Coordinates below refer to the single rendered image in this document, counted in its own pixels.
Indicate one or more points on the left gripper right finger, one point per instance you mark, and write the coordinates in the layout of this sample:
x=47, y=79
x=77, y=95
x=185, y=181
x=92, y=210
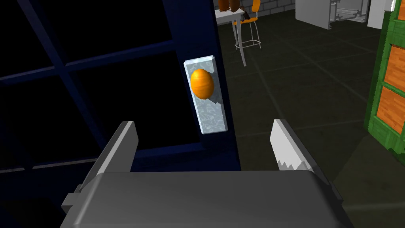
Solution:
x=286, y=148

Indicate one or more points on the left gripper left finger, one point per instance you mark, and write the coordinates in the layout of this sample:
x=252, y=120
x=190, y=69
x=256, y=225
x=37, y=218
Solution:
x=119, y=148

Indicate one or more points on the dark blue glazed door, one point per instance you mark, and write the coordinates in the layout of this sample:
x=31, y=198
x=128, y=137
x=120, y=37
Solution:
x=110, y=79

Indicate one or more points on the silver door knob plate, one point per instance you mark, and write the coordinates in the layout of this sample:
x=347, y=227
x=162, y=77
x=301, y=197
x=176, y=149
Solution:
x=210, y=118

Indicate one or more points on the orange door knob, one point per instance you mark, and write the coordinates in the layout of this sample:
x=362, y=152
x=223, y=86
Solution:
x=202, y=84

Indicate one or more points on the green shelf with orange panels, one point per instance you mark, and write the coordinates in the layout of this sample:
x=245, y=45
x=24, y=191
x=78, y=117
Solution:
x=390, y=79

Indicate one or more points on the orange bar stool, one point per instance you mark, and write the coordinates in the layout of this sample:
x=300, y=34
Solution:
x=250, y=28

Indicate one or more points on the white table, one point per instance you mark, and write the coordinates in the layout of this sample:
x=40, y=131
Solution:
x=235, y=23

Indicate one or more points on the white cabinet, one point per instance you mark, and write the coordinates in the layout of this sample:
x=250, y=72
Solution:
x=329, y=12

